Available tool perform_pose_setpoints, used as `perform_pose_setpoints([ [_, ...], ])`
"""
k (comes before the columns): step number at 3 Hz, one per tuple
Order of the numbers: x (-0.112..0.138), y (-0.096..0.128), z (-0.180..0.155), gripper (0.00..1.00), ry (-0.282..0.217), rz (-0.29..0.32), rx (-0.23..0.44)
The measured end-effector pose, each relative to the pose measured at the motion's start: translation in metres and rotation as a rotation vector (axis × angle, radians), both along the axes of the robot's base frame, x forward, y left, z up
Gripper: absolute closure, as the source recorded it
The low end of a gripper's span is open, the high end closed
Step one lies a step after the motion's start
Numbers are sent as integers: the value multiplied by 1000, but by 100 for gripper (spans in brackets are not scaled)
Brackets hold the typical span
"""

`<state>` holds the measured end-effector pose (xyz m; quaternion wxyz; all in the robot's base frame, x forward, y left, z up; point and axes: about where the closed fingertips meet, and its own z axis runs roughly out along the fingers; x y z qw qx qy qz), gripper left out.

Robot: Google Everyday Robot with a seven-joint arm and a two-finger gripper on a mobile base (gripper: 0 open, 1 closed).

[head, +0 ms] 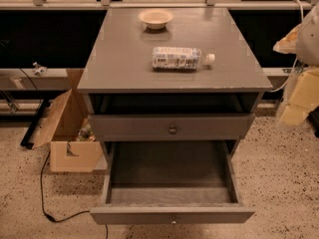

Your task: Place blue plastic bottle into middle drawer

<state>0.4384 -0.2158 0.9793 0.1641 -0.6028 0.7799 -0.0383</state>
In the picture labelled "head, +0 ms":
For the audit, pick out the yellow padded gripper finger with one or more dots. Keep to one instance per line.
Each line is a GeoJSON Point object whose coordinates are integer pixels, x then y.
{"type": "Point", "coordinates": [301, 97]}

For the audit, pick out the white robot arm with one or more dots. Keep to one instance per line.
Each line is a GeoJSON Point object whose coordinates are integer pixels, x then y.
{"type": "Point", "coordinates": [303, 41]}

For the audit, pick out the closed grey upper drawer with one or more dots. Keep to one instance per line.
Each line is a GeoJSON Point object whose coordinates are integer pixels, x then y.
{"type": "Point", "coordinates": [156, 127]}

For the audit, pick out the round metal upper drawer knob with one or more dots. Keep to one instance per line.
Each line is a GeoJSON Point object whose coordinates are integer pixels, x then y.
{"type": "Point", "coordinates": [172, 130]}

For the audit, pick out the open grey lower drawer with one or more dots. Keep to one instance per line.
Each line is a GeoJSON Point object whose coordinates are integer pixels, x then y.
{"type": "Point", "coordinates": [152, 182]}

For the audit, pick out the grey wooden drawer cabinet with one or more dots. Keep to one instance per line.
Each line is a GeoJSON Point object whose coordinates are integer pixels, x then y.
{"type": "Point", "coordinates": [119, 78]}

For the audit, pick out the beige shallow bowl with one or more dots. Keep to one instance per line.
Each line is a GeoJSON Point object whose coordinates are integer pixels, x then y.
{"type": "Point", "coordinates": [155, 19]}

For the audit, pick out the items inside cardboard box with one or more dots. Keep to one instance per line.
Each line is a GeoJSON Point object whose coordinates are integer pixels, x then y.
{"type": "Point", "coordinates": [85, 133]}

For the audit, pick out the open cardboard box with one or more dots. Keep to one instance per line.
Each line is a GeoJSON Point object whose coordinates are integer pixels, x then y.
{"type": "Point", "coordinates": [67, 116]}

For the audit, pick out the small crumpled shiny object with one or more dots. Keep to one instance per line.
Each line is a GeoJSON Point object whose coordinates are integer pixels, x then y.
{"type": "Point", "coordinates": [39, 70]}

